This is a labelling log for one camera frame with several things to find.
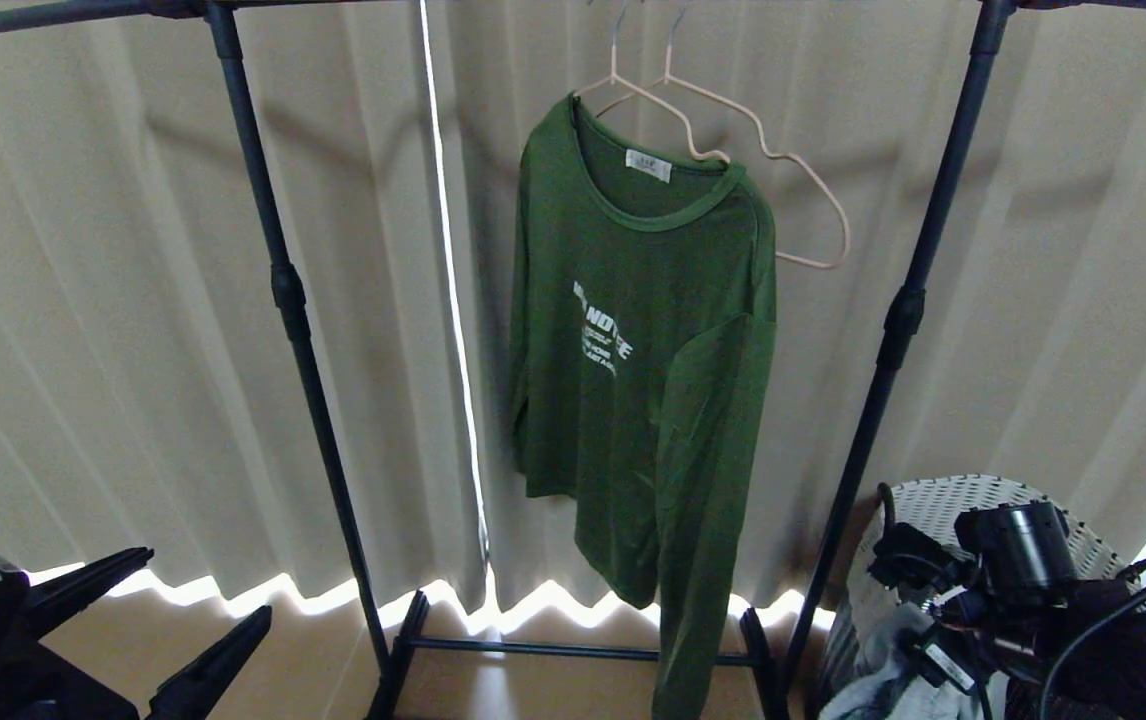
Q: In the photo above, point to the white laundry basket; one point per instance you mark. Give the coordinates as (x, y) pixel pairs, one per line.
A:
(933, 500)

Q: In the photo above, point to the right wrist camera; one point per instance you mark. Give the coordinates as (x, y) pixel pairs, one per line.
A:
(908, 560)

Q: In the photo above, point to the pale grey shorts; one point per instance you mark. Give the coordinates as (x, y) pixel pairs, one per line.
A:
(873, 680)

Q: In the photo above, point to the green long-sleeved shirt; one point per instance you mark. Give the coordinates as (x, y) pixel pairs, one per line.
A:
(653, 450)

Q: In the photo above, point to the pink clothes hanger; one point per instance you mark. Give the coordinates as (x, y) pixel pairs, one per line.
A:
(614, 60)
(667, 62)

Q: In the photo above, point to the black clothes rack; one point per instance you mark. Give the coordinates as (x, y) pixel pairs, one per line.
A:
(288, 290)

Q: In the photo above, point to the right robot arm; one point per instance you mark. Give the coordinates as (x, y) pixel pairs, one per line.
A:
(1018, 545)

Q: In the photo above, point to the beige curtain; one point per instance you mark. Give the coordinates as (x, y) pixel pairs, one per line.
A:
(83, 300)

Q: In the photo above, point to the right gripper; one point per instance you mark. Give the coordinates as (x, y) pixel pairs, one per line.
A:
(983, 640)

